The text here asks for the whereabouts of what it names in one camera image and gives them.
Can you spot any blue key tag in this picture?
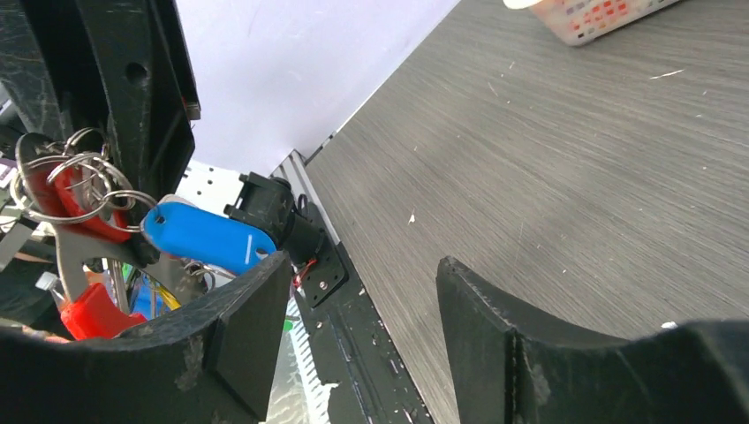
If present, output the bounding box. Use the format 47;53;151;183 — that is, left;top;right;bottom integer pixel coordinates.
141;201;276;275

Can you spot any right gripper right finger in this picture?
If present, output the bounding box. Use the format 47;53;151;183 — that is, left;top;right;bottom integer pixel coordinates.
435;257;748;424

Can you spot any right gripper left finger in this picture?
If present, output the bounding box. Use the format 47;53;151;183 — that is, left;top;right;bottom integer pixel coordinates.
1;252;292;423

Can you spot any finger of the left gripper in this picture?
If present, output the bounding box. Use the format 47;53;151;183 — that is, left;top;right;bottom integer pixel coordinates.
1;0;200;193

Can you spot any white plastic basket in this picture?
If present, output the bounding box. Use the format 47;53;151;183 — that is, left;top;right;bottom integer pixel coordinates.
503;0;678;47

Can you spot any white slotted cable duct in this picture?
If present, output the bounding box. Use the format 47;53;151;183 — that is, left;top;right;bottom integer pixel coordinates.
273;150;337;423

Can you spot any red grey carabiner keyring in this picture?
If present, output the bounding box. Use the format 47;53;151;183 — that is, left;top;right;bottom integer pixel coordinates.
11;133;202;340

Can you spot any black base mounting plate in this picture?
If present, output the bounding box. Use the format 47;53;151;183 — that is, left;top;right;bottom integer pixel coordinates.
289;195;434;423

